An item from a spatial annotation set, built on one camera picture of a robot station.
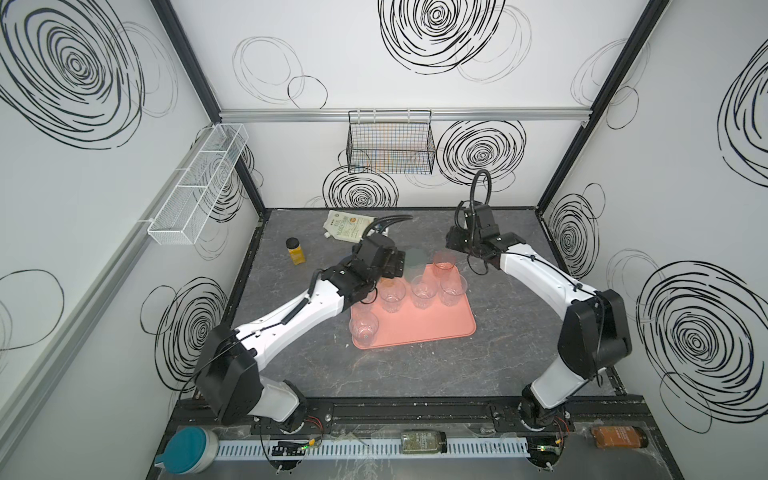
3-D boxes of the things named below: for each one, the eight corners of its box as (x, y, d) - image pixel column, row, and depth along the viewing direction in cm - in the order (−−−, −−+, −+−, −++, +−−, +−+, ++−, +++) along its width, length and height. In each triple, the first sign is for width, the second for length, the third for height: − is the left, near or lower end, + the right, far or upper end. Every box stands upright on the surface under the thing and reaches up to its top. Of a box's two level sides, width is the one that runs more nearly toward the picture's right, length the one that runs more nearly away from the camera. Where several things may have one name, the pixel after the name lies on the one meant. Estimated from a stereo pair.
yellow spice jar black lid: (290, 265, 105) (283, 249, 98) (293, 253, 109) (286, 237, 102) (304, 266, 105) (298, 249, 98) (307, 254, 109) (301, 237, 102)
